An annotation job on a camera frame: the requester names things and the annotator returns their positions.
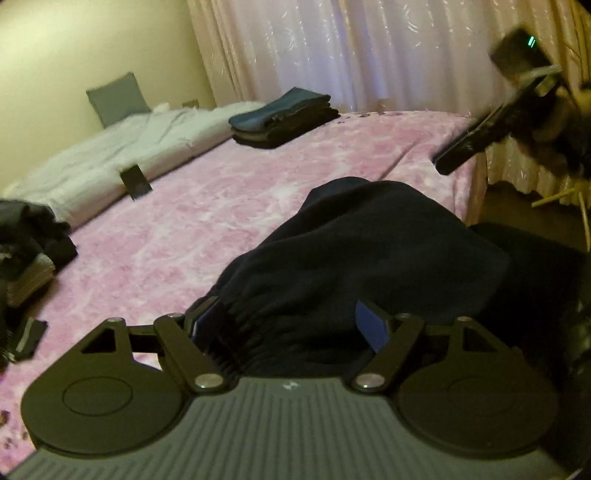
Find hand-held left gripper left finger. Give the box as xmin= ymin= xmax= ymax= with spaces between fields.
xmin=81 ymin=295 xmax=236 ymax=393

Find white duvet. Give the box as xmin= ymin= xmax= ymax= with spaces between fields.
xmin=0 ymin=99 xmax=267 ymax=230

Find black garment with striped cuff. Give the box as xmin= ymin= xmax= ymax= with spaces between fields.
xmin=7 ymin=318 xmax=49 ymax=361

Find folded dark clothes stack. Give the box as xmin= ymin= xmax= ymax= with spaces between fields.
xmin=231 ymin=107 xmax=341 ymax=150

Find sheer pale curtain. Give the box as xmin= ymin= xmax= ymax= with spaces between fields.
xmin=187 ymin=0 xmax=591 ymax=199

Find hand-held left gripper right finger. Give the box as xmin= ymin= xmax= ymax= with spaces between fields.
xmin=351 ymin=299 xmax=497 ymax=393

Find pale wooden stick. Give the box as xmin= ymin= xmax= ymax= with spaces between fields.
xmin=531 ymin=185 xmax=585 ymax=208

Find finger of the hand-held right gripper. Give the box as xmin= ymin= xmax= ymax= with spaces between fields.
xmin=434 ymin=76 xmax=557 ymax=176

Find pink floral blanket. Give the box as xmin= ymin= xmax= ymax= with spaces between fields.
xmin=0 ymin=109 xmax=485 ymax=462

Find folded blue jeans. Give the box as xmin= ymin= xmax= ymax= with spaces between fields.
xmin=228 ymin=88 xmax=332 ymax=133

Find navy blue pants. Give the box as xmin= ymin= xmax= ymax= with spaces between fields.
xmin=187 ymin=178 xmax=513 ymax=377

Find grey pillow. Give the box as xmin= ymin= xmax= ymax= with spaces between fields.
xmin=86 ymin=72 xmax=151 ymax=128

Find pile of dark clothes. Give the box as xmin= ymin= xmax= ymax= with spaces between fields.
xmin=0 ymin=198 xmax=79 ymax=370

